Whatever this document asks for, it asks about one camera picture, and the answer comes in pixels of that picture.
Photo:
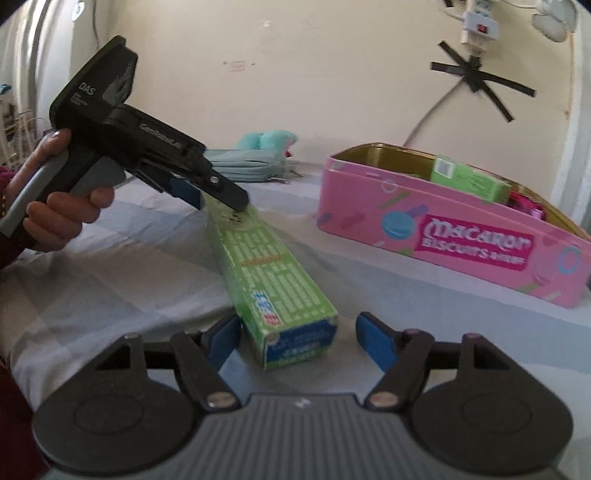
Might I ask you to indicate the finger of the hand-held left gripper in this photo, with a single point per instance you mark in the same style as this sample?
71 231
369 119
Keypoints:
182 189
224 191

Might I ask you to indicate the person's maroon garment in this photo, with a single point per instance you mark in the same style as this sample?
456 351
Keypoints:
18 424

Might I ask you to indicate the white curtain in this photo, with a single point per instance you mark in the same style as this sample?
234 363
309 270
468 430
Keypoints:
41 55

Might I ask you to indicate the pink biscuit tin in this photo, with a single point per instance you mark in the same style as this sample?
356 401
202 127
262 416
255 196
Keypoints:
461 240

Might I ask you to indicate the teal plush toy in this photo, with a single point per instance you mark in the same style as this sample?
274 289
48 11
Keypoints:
268 141

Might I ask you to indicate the black tape cross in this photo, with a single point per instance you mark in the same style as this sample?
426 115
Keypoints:
480 76

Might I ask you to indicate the green toothpaste box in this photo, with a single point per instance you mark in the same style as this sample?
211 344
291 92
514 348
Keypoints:
272 277

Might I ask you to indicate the white wall plug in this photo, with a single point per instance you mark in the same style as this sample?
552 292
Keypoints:
554 18

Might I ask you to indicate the white power strip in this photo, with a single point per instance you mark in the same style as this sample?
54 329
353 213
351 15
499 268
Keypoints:
478 23

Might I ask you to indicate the pink packet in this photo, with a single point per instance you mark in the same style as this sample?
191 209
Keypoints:
526 207

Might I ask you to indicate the small green box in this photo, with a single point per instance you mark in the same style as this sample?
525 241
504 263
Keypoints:
471 180

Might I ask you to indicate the person's left hand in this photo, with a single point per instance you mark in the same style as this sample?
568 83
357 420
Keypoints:
60 217

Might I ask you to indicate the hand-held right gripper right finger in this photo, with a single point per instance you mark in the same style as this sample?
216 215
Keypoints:
376 341

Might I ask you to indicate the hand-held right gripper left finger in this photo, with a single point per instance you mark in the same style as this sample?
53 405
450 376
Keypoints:
224 339

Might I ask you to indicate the teal fabric pouch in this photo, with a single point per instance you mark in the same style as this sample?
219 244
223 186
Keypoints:
249 164

